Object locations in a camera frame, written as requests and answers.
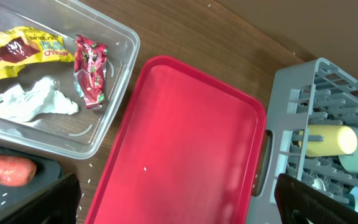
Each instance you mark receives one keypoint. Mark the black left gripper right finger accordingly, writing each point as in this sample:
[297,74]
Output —
[300,203]

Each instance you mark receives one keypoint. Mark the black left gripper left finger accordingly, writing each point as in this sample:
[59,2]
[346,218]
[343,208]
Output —
[55,203]

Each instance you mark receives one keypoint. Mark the white plastic spoon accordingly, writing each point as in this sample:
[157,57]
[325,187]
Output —
[318,184]

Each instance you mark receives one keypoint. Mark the orange carrot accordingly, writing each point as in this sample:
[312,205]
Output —
[16,171]

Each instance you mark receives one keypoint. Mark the yellow plastic cup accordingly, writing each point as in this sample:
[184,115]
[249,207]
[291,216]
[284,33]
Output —
[330,140]

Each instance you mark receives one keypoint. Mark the small white tissue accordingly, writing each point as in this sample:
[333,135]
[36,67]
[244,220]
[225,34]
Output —
[19,105]

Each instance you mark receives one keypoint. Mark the red snack wrapper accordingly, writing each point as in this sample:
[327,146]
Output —
[90,71]

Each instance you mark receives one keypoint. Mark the yellow sauce wrapper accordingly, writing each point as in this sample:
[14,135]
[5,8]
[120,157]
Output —
[23,45]

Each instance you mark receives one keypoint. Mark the grey plastic dishwasher rack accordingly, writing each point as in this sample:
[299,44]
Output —
[316,92]

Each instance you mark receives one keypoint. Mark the black plastic tray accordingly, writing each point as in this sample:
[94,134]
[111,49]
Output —
[48,171]

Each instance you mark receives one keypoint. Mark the clear plastic bin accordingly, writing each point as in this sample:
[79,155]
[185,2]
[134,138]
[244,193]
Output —
[79,135]

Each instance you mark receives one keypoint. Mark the red plastic tray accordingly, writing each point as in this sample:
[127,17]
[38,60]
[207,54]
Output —
[186,151]

